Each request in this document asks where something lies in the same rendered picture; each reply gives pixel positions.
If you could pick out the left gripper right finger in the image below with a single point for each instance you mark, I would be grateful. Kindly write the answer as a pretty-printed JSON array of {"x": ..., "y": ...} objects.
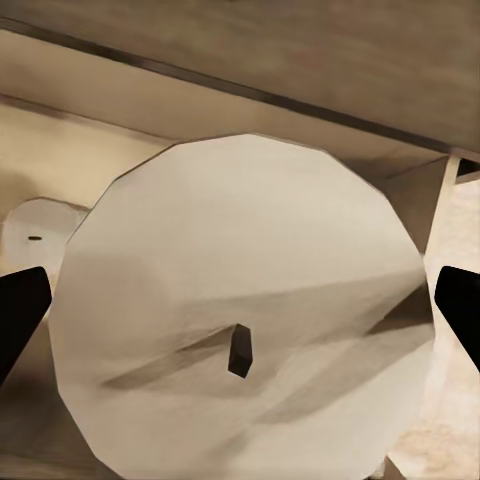
[{"x": 457, "y": 295}]

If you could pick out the pillar candle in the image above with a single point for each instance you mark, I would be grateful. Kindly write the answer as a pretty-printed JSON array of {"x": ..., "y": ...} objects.
[
  {"x": 37, "y": 231},
  {"x": 241, "y": 307}
]

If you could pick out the cabinet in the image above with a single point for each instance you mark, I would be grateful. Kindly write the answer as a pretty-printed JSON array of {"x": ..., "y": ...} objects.
[{"x": 89, "y": 89}]

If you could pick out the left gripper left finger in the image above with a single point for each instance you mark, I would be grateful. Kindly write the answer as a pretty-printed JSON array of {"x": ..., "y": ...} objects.
[{"x": 25, "y": 297}]

